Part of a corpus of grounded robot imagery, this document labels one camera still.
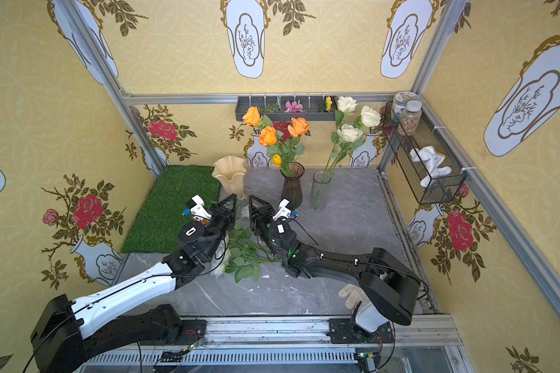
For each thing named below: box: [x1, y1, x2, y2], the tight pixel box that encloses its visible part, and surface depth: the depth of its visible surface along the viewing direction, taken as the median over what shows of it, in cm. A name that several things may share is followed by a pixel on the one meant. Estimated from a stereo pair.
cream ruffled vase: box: [211, 155, 247, 199], surface depth 97 cm
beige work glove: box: [338, 283, 371, 313], surface depth 83 cm
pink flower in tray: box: [284, 99, 305, 113], surface depth 90 cm
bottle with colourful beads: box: [397, 100, 423, 136], surface depth 82 cm
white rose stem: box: [323, 95, 382, 179], surface depth 83 cm
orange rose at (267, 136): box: [258, 125, 278, 147], surface depth 80 cm
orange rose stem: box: [281, 116, 312, 164], surface depth 87 cm
